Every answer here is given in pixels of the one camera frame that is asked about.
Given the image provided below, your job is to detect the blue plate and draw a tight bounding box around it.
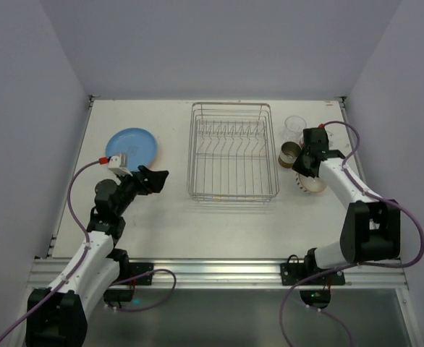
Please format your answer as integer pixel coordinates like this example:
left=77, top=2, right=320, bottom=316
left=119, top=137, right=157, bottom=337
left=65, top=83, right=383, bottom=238
left=105, top=127, right=158, bottom=171

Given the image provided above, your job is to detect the brown and white cup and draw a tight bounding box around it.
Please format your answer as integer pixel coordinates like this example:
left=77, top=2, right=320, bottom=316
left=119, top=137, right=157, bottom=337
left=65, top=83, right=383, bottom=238
left=278, top=141, right=302, bottom=168

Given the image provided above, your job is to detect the clear glass tumbler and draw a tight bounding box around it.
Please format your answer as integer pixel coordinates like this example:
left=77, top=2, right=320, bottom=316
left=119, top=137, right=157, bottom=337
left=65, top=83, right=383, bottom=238
left=283, top=115, right=307, bottom=143

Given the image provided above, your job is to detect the white blue-striped bowl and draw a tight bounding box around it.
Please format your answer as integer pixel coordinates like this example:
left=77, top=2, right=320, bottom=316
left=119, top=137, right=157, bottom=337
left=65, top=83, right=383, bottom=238
left=295, top=173, right=327, bottom=194

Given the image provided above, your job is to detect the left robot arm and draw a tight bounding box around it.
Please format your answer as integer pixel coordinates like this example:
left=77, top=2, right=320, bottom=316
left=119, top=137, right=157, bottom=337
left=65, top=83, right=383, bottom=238
left=25, top=166, right=169, bottom=346

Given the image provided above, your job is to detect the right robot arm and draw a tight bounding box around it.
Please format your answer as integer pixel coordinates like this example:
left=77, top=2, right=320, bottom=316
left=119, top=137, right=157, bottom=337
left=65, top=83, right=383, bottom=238
left=293, top=127, right=401, bottom=270

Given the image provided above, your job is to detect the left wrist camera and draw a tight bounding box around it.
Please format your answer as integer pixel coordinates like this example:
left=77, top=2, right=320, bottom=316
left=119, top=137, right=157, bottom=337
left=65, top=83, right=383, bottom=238
left=98, top=153, right=132, bottom=176

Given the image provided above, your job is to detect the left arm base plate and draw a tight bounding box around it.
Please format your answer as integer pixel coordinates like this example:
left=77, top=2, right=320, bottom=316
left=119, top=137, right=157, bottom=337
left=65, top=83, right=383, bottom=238
left=107, top=249, right=154, bottom=286

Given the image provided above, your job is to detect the metal wire dish rack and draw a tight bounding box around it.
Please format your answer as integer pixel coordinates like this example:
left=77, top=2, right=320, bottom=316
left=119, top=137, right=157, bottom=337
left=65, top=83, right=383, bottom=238
left=187, top=101, right=279, bottom=202

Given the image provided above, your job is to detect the aluminium mounting rail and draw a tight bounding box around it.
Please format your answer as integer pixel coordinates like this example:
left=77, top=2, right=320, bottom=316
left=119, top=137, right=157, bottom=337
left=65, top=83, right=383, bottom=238
left=25, top=257, right=410, bottom=289

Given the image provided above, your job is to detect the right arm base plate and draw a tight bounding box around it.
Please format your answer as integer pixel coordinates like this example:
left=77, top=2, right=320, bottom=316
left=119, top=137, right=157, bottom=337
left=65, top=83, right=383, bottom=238
left=279, top=254, right=346, bottom=286

